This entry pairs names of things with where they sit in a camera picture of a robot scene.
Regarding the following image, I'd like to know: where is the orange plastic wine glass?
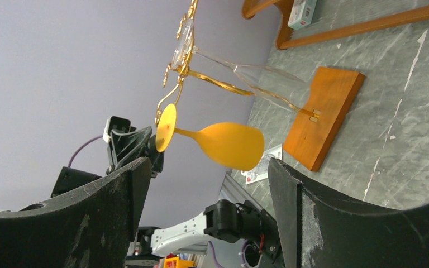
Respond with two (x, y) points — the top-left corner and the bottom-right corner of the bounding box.
(155, 104), (264, 171)

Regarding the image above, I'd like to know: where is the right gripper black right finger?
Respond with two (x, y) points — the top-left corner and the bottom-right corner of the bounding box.
(268, 158), (429, 267)

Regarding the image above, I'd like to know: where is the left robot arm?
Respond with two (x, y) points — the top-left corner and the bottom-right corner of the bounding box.
(103, 123), (285, 267)

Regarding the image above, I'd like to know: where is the small box on shelf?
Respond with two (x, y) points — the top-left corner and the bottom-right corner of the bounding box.
(288, 0), (317, 30)

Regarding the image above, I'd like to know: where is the gold wire wine glass rack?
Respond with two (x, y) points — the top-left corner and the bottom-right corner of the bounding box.
(155, 1), (365, 171)

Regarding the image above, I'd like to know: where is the wooden shelf rack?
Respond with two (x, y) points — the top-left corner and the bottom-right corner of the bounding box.
(241, 1), (429, 50)

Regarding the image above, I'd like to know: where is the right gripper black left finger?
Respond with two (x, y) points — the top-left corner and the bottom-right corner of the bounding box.
(0, 157), (152, 267)

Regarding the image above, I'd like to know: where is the packaged item on table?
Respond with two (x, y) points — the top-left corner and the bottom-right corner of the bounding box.
(241, 144), (283, 184)

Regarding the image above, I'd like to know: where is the clear wine glass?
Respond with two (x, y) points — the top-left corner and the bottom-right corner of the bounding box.
(171, 18), (318, 118)

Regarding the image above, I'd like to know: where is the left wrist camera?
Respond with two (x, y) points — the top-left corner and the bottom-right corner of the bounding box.
(103, 116), (131, 143)

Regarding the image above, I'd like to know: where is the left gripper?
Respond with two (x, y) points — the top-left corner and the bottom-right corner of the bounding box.
(107, 126), (164, 174)

